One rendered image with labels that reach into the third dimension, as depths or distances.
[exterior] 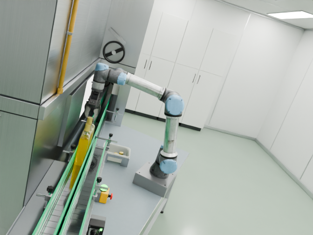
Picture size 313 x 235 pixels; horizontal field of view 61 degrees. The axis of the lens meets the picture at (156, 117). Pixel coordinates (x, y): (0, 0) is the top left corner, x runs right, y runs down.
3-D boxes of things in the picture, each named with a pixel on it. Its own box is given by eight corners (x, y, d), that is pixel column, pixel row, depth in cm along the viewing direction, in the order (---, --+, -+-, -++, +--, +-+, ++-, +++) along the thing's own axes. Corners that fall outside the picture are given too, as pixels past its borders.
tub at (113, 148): (102, 150, 223) (104, 141, 220) (128, 156, 226) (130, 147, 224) (98, 160, 207) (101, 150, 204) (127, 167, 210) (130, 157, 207)
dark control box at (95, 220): (87, 226, 141) (91, 213, 139) (102, 229, 143) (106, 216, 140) (85, 238, 134) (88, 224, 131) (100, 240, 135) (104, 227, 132)
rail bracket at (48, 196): (35, 205, 127) (39, 182, 123) (50, 208, 128) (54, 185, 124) (32, 210, 123) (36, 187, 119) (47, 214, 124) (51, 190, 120)
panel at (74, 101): (85, 104, 249) (92, 69, 239) (88, 105, 249) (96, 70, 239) (57, 145, 164) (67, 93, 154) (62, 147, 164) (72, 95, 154)
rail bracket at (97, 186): (92, 196, 146) (97, 175, 142) (105, 198, 147) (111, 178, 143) (91, 200, 142) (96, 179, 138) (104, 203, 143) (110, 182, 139)
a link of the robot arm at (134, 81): (181, 92, 187) (117, 62, 178) (184, 95, 176) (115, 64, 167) (174, 106, 190) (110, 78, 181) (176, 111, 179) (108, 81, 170)
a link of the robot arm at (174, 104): (174, 165, 192) (182, 92, 175) (177, 176, 178) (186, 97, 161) (157, 165, 191) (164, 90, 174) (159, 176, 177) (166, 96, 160)
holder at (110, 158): (95, 149, 222) (98, 141, 220) (127, 157, 226) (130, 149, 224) (92, 159, 206) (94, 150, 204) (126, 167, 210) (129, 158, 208)
